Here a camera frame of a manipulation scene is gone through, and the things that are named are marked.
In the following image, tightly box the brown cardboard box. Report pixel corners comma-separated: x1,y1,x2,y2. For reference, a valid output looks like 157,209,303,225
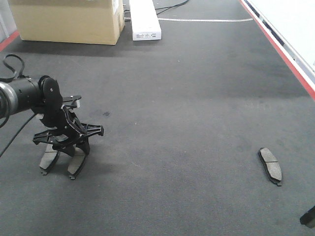
8,0,125,45

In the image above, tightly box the long white carton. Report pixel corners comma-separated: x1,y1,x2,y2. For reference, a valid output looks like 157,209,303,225
129,0,162,41

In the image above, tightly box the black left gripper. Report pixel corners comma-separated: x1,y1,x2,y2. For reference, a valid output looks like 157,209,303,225
32,76,104,157

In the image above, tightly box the brake pad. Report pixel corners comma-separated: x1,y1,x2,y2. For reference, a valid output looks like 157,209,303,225
39,144,60,176
258,147,283,186
67,147,88,180

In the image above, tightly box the red conveyor left rail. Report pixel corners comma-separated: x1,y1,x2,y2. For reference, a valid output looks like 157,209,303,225
0,30,19,51

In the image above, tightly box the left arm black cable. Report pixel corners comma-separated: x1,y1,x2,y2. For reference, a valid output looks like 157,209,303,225
0,54,35,158

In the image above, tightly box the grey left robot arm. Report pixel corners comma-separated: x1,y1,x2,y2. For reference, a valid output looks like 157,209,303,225
0,75,104,156

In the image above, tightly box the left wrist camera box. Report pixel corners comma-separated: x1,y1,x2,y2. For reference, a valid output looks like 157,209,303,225
63,95,82,108

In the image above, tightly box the red conveyor side rail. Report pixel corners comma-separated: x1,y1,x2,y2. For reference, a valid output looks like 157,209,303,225
240,0,315,100

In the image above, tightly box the black cable behind carton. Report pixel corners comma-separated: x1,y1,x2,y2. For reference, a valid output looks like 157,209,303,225
124,0,190,12

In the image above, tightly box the dark grey conveyor belt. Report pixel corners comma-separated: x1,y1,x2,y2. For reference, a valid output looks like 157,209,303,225
0,0,315,236

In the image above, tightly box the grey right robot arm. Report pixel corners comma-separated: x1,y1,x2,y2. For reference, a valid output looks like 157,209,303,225
300,206,315,228

